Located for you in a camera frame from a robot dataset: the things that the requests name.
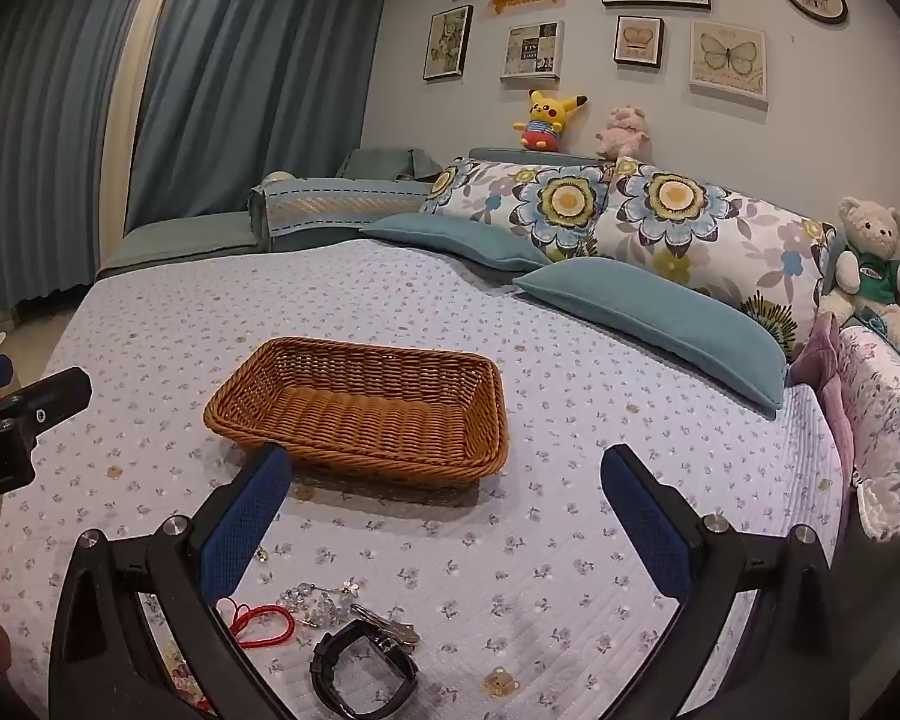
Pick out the yellow mouse plush toy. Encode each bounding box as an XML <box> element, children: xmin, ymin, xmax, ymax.
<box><xmin>511</xmin><ymin>88</ymin><xmax>589</xmax><ymax>153</ymax></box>

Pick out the large floral print pillow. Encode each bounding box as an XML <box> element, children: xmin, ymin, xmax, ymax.
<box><xmin>420</xmin><ymin>159</ymin><xmax>616</xmax><ymax>260</ymax></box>
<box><xmin>596</xmin><ymin>157</ymin><xmax>837</xmax><ymax>361</ymax></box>

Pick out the crown print framed picture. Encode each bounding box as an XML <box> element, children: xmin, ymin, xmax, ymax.
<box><xmin>613</xmin><ymin>15</ymin><xmax>665</xmax><ymax>66</ymax></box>

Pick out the pink ruffled pillow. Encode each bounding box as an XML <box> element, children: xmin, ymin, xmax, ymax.
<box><xmin>791</xmin><ymin>311</ymin><xmax>856</xmax><ymax>481</ymax></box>

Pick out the brown wicker basket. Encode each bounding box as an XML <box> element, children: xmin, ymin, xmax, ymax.
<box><xmin>203</xmin><ymin>337</ymin><xmax>509</xmax><ymax>487</ymax></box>

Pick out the cream sheer curtain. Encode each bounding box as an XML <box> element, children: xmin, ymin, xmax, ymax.
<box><xmin>97</xmin><ymin>0</ymin><xmax>188</xmax><ymax>271</ymax></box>

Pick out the red cord bracelet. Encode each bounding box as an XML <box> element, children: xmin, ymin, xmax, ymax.
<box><xmin>216</xmin><ymin>598</ymin><xmax>297</xmax><ymax>650</ymax></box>

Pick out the cream teddy bear green shirt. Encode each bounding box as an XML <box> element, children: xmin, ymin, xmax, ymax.
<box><xmin>817</xmin><ymin>196</ymin><xmax>900</xmax><ymax>357</ymax></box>

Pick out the patchwork canvas print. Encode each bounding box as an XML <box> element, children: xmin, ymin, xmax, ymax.
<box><xmin>501</xmin><ymin>20</ymin><xmax>565</xmax><ymax>82</ymax></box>

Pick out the green folded cloth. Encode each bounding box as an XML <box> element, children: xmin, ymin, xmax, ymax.
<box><xmin>335</xmin><ymin>146</ymin><xmax>442</xmax><ymax>182</ymax></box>

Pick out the striped armrest cover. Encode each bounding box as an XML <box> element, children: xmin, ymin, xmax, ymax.
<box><xmin>247</xmin><ymin>178</ymin><xmax>432</xmax><ymax>254</ymax></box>

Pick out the tall dark framed picture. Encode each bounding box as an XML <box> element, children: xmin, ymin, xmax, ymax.
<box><xmin>422</xmin><ymin>4</ymin><xmax>473</xmax><ymax>82</ymax></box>

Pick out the blue curtain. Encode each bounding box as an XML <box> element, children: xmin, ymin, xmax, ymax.
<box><xmin>127</xmin><ymin>0</ymin><xmax>395</xmax><ymax>237</ymax></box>
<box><xmin>0</xmin><ymin>0</ymin><xmax>158</xmax><ymax>323</ymax></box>

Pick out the pink floral cloth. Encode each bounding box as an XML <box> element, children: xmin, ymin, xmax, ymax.
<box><xmin>836</xmin><ymin>324</ymin><xmax>900</xmax><ymax>541</ymax></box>

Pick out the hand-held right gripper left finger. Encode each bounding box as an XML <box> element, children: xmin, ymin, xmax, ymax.
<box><xmin>49</xmin><ymin>444</ymin><xmax>293</xmax><ymax>720</ymax></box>

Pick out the silver metal clip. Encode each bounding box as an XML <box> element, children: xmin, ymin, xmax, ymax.
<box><xmin>350</xmin><ymin>604</ymin><xmax>421</xmax><ymax>647</ymax></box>

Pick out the black hair accessory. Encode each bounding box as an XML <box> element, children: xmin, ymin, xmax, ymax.
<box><xmin>310</xmin><ymin>619</ymin><xmax>419</xmax><ymax>710</ymax></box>

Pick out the butterfly print picture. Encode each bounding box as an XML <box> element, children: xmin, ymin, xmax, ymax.
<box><xmin>688</xmin><ymin>19</ymin><xmax>767</xmax><ymax>100</ymax></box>

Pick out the lilac floral quilted bedspread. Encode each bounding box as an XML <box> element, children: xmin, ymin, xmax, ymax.
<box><xmin>0</xmin><ymin>238</ymin><xmax>848</xmax><ymax>720</ymax></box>

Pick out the teal rectangular pillow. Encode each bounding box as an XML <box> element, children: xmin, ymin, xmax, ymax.
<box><xmin>358</xmin><ymin>213</ymin><xmax>552</xmax><ymax>273</ymax></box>
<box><xmin>512</xmin><ymin>256</ymin><xmax>788</xmax><ymax>412</ymax></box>

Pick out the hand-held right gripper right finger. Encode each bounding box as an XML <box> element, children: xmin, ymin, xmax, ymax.
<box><xmin>600</xmin><ymin>444</ymin><xmax>852</xmax><ymax>720</ymax></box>

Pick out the green bench cushion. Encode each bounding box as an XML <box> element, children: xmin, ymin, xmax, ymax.
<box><xmin>94</xmin><ymin>211</ymin><xmax>260</xmax><ymax>282</ymax></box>

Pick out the pink plush toy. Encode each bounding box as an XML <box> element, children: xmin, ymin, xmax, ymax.
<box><xmin>596</xmin><ymin>105</ymin><xmax>653</xmax><ymax>161</ymax></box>

